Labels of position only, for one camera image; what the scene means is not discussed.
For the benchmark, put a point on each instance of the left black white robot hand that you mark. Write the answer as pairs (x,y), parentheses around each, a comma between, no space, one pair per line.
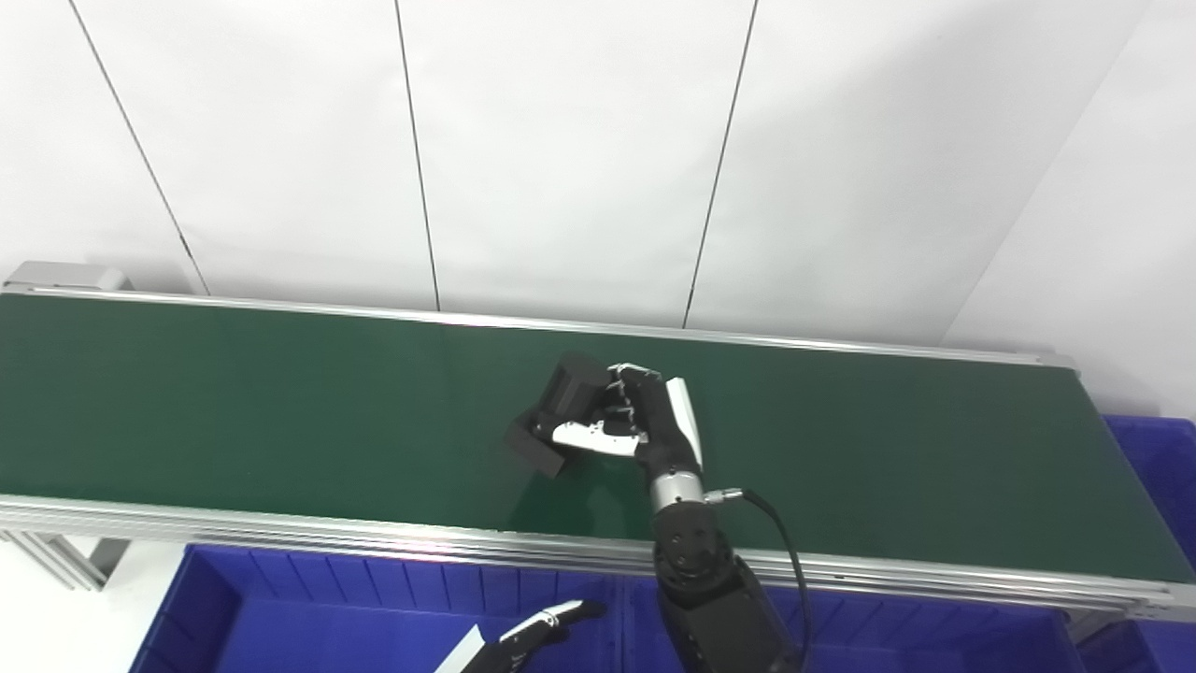
(495,654)

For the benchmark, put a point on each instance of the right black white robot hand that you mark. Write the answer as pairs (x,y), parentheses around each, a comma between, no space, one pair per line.
(659,430)

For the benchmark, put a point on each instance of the black cylinder part square base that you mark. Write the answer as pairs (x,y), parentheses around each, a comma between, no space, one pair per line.
(570,388)

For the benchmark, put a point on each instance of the blue plastic bin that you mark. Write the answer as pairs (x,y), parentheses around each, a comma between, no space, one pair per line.
(934,640)
(1163,486)
(327,617)

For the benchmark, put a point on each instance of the aluminium conveyor leg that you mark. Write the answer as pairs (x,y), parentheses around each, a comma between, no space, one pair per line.
(65,561)

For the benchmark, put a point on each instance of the grey conveyor motor housing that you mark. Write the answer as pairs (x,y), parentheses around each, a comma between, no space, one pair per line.
(65,277)

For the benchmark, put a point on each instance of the green conveyor belt aluminium frame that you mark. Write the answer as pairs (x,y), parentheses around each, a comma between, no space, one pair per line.
(280,411)

